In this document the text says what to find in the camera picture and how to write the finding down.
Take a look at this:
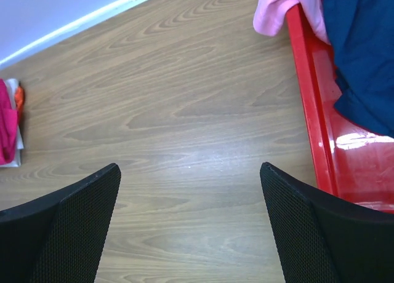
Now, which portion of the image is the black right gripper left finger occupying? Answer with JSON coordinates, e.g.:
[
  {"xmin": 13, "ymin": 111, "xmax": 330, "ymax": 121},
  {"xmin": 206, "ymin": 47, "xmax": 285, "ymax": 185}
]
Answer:
[{"xmin": 1, "ymin": 164, "xmax": 121, "ymax": 282}]

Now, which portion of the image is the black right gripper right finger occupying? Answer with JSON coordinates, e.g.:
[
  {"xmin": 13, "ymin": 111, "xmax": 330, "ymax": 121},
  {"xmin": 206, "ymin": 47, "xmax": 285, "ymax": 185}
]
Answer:
[{"xmin": 260, "ymin": 162, "xmax": 393, "ymax": 282}]

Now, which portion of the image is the navy blue printed t-shirt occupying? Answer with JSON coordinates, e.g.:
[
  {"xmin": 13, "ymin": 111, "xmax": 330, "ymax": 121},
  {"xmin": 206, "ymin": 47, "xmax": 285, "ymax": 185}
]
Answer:
[{"xmin": 323, "ymin": 0, "xmax": 393, "ymax": 137}]

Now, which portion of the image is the red plastic bin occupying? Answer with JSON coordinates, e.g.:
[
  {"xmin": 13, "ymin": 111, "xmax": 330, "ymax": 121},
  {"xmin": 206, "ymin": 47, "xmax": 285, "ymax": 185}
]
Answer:
[{"xmin": 286, "ymin": 4, "xmax": 393, "ymax": 213}]

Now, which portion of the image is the folded magenta t-shirt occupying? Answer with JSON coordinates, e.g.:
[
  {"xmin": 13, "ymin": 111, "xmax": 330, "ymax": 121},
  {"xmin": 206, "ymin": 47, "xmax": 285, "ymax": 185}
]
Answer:
[{"xmin": 1, "ymin": 80, "xmax": 18, "ymax": 165}]

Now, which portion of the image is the folded orange t-shirt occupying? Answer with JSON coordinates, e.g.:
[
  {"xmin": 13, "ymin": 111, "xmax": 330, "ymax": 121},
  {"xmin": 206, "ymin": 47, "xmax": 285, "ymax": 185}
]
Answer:
[{"xmin": 14, "ymin": 86, "xmax": 25, "ymax": 119}]

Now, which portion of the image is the light pink t-shirt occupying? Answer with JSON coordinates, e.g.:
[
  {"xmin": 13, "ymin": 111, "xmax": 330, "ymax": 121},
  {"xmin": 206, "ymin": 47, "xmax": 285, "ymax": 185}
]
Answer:
[{"xmin": 252, "ymin": 0, "xmax": 329, "ymax": 44}]

